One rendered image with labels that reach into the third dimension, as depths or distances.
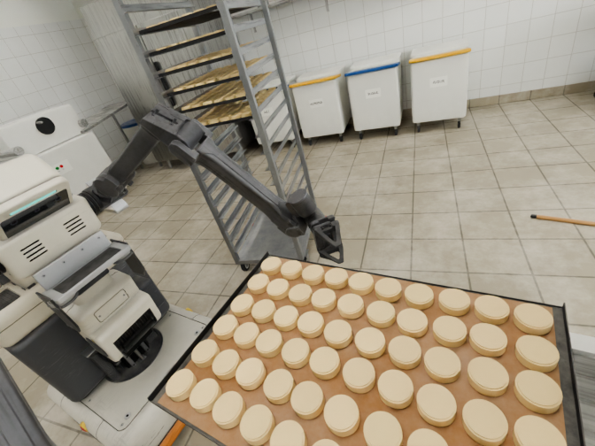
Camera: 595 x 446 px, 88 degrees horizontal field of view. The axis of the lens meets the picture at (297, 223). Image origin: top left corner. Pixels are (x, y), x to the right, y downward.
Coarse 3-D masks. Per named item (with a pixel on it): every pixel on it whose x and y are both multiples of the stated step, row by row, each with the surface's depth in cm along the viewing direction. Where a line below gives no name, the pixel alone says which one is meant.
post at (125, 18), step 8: (112, 0) 130; (120, 0) 131; (120, 8) 131; (120, 16) 133; (128, 16) 135; (128, 24) 134; (128, 32) 136; (136, 40) 138; (136, 48) 140; (144, 64) 143; (152, 72) 146; (152, 80) 147; (160, 88) 150; (160, 96) 151; (168, 104) 155; (192, 168) 172; (200, 184) 178; (208, 200) 183; (216, 208) 189; (216, 216) 190; (224, 232) 196; (232, 248) 203; (232, 256) 208
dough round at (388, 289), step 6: (378, 282) 62; (384, 282) 62; (390, 282) 61; (396, 282) 61; (378, 288) 61; (384, 288) 60; (390, 288) 60; (396, 288) 60; (378, 294) 60; (384, 294) 59; (390, 294) 59; (396, 294) 59; (384, 300) 60; (390, 300) 59; (396, 300) 60
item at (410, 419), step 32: (320, 288) 67; (352, 320) 59; (480, 320) 52; (512, 320) 51; (256, 352) 58; (352, 352) 53; (384, 352) 52; (512, 352) 47; (224, 384) 54; (320, 384) 50; (416, 384) 47; (448, 384) 46; (512, 384) 44; (192, 416) 51; (288, 416) 47; (320, 416) 46; (416, 416) 43; (512, 416) 41; (544, 416) 40
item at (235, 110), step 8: (272, 88) 193; (256, 96) 183; (264, 96) 177; (224, 104) 187; (232, 104) 181; (240, 104) 175; (248, 104) 170; (208, 112) 179; (216, 112) 173; (224, 112) 168; (232, 112) 165; (240, 112) 159; (248, 112) 153; (200, 120) 167; (208, 120) 164; (216, 120) 158; (224, 120) 156
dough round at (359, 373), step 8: (352, 360) 50; (360, 360) 50; (344, 368) 49; (352, 368) 49; (360, 368) 49; (368, 368) 48; (344, 376) 48; (352, 376) 48; (360, 376) 48; (368, 376) 47; (352, 384) 47; (360, 384) 47; (368, 384) 47; (360, 392) 47
